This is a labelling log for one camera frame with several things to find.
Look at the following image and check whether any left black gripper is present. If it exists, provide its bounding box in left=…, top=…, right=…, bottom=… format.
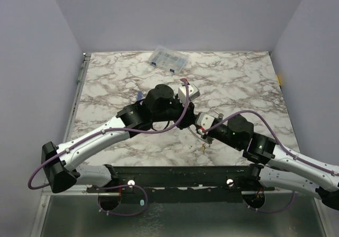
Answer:
left=153, top=94, right=198, bottom=131

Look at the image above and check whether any yellow key tag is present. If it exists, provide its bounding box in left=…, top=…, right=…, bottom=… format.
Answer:
left=200, top=144, right=206, bottom=153

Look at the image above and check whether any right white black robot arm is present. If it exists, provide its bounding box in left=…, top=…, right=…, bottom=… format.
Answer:
left=195, top=113, right=338, bottom=210

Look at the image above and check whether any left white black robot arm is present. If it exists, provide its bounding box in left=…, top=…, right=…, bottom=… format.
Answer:
left=41, top=84, right=200, bottom=193

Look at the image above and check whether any blue red screwdriver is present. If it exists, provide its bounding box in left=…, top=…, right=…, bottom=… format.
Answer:
left=137, top=92, right=143, bottom=104

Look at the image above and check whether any clear plastic organizer box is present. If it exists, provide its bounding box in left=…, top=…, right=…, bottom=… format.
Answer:
left=148, top=45, right=189, bottom=74

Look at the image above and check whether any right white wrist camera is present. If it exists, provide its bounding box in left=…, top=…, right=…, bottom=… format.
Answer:
left=194, top=112, right=219, bottom=134

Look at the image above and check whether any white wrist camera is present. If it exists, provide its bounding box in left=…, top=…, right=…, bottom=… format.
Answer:
left=177, top=84, right=200, bottom=104
left=194, top=112, right=219, bottom=134

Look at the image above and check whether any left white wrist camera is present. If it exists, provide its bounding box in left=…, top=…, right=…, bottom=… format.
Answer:
left=177, top=84, right=200, bottom=104

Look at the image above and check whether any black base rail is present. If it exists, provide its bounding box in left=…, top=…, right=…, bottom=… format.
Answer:
left=86, top=165, right=262, bottom=203

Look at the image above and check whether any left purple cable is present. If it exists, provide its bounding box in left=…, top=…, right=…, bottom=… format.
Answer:
left=28, top=78, right=191, bottom=190

